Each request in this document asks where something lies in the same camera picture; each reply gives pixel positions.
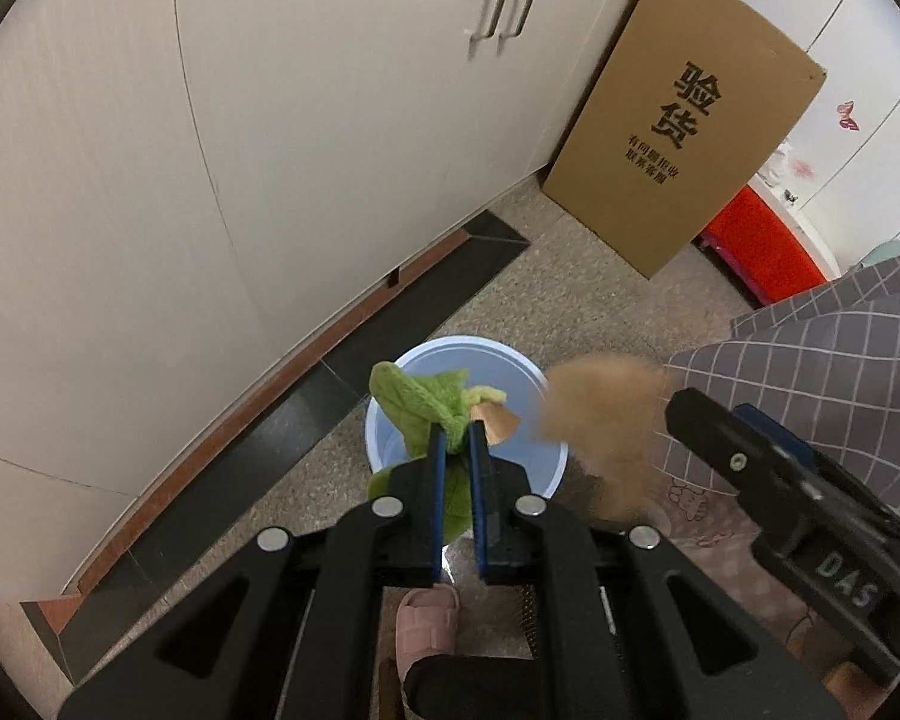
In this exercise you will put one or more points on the small tan scrap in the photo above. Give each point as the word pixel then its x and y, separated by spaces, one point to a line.
pixel 497 421

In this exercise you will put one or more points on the white wardrobe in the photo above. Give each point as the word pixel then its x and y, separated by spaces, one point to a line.
pixel 870 52

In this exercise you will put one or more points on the large cardboard box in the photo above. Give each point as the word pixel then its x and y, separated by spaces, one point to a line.
pixel 720 52

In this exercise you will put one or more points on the pink flower sticker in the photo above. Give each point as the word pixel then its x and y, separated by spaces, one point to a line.
pixel 800 166

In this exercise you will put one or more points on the tan fuzzy cloth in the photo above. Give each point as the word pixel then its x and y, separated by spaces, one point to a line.
pixel 600 420

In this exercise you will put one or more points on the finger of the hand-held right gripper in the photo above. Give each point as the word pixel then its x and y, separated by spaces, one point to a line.
pixel 720 442
pixel 765 420

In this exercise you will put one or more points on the red storage bin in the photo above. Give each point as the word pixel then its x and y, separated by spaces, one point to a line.
pixel 765 247

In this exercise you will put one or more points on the pink butterfly sticker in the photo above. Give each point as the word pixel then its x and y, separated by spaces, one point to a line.
pixel 847 114

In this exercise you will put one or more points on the pink slipper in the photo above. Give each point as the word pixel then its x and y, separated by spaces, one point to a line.
pixel 427 622

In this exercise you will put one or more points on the grey checked bedsheet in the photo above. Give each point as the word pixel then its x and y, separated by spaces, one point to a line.
pixel 832 360

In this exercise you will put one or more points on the white cabinet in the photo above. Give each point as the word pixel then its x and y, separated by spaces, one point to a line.
pixel 195 165

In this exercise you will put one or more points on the green plush cloth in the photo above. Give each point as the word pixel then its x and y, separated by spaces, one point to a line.
pixel 412 397

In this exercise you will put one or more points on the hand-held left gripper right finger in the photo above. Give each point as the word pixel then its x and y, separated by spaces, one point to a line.
pixel 480 480

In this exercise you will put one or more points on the light blue plastic bin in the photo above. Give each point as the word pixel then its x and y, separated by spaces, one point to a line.
pixel 457 360

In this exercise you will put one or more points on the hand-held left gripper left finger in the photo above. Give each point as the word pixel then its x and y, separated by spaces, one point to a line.
pixel 436 480

